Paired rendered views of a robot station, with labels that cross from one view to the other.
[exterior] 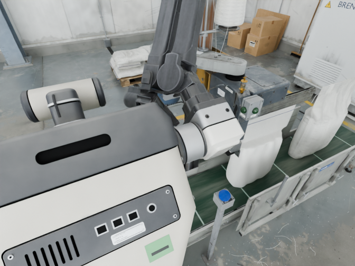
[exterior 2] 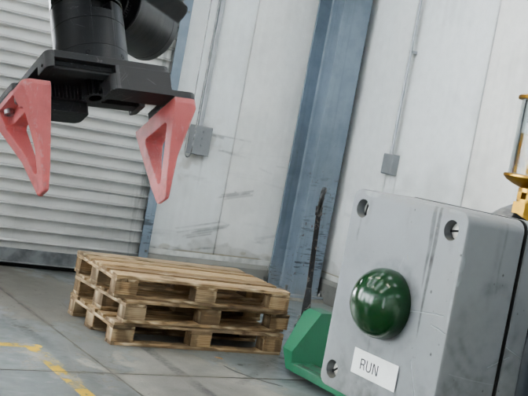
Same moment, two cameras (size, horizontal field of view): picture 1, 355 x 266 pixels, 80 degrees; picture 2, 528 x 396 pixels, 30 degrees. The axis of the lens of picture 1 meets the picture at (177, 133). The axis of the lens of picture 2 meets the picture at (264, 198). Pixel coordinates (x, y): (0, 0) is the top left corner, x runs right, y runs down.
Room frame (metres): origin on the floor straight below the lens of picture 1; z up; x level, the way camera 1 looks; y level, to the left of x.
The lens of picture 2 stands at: (0.64, -0.73, 1.34)
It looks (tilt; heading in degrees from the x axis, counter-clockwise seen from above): 3 degrees down; 84
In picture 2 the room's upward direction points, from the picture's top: 11 degrees clockwise
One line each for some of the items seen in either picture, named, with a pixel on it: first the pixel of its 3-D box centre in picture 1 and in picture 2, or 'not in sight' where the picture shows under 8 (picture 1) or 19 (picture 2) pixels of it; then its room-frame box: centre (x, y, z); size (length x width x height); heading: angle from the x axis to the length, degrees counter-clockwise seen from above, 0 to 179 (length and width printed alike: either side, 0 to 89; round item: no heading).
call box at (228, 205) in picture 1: (223, 199); not in sight; (0.61, -0.24, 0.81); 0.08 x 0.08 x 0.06; 26
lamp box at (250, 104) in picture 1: (251, 107); (427, 307); (0.76, -0.32, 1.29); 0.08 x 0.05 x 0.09; 116
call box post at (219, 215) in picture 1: (214, 235); not in sight; (0.61, -0.24, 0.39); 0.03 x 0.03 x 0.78; 26
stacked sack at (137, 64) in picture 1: (125, 58); not in sight; (3.82, 0.94, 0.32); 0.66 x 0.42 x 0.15; 20
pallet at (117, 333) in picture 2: not in sight; (174, 323); (0.87, 5.77, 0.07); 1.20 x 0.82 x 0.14; 24
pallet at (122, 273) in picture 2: not in sight; (181, 281); (0.86, 5.75, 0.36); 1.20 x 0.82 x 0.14; 22
